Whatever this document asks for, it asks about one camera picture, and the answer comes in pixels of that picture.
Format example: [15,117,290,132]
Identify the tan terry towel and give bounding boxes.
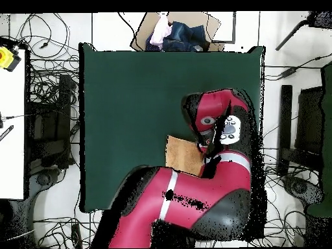
[165,135,206,178]

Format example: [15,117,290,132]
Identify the dark green table cloth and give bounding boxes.
[78,42,266,213]

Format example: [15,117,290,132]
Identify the blue jeans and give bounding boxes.
[145,21,211,52]

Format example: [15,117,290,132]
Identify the green cloth covered stand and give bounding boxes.
[307,60,332,217]

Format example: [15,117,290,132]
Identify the pale pink garment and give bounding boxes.
[149,14,172,49]

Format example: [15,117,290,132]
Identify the cardboard box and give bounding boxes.
[129,11,226,52]

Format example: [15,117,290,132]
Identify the black power strip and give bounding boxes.
[71,223,82,248]

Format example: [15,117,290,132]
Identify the black tripod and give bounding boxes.
[275,10,332,51]

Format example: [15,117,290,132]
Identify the white desk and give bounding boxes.
[0,49,27,200]

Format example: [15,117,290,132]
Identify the black label strip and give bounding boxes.
[0,124,14,142]

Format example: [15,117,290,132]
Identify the yellow emergency stop button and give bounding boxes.
[0,46,22,73]

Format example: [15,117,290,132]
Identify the black metal frame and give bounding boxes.
[276,84,325,177]
[27,74,78,171]

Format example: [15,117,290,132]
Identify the black cable bundle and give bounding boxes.
[264,155,312,247]

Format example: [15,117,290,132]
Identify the black power adapter with cable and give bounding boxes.
[264,53,332,80]

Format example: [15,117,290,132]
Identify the black cable tangle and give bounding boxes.
[8,12,80,120]

